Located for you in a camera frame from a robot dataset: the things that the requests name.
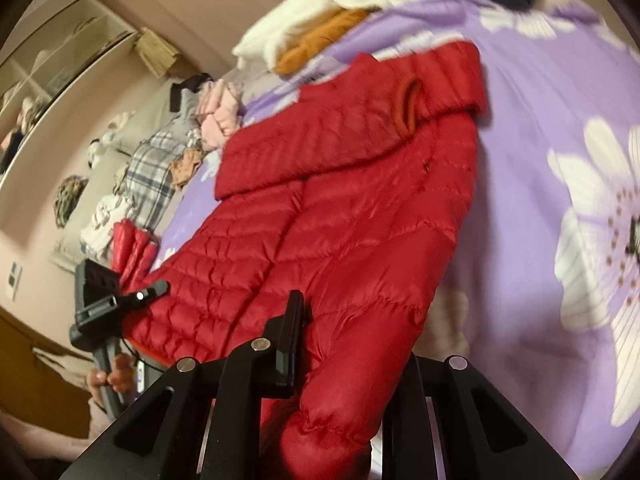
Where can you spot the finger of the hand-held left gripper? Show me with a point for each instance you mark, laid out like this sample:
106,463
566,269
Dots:
150,291

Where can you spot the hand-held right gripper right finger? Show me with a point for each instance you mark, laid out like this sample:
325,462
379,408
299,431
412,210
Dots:
417,410

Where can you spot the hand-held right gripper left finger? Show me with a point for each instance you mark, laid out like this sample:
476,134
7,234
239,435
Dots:
289,345

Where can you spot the red puffer jacket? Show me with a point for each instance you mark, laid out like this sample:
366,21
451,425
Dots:
340,220

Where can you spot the person's left forearm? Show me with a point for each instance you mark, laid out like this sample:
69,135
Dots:
50,442

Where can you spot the white crumpled clothes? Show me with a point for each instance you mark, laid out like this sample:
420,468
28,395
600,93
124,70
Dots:
102,225

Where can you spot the person's left hand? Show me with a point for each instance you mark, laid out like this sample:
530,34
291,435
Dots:
122,375

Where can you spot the brown wooden furniture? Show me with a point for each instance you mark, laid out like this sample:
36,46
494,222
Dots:
35,370

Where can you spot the green knitted item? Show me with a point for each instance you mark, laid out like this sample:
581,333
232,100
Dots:
69,200

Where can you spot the plaid cloth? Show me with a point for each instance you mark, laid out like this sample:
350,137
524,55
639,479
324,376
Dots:
155,175

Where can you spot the tan small garment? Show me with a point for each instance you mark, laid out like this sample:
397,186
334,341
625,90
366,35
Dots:
186,167

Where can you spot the grey garment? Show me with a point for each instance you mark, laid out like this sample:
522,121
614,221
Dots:
187,110

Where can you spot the pink garment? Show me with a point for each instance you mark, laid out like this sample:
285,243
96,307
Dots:
217,110

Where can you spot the black cloth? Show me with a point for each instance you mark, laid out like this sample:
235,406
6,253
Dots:
187,85

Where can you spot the white shelf cabinet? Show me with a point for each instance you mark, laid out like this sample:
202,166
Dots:
60,60

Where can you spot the orange garment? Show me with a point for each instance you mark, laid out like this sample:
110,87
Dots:
320,35

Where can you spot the purple floral bedsheet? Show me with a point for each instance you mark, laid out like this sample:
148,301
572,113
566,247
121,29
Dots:
525,110

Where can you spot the white fleece garment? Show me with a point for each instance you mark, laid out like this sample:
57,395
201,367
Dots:
310,5

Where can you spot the white wall switch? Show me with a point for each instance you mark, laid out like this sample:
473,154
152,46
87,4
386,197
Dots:
13,280

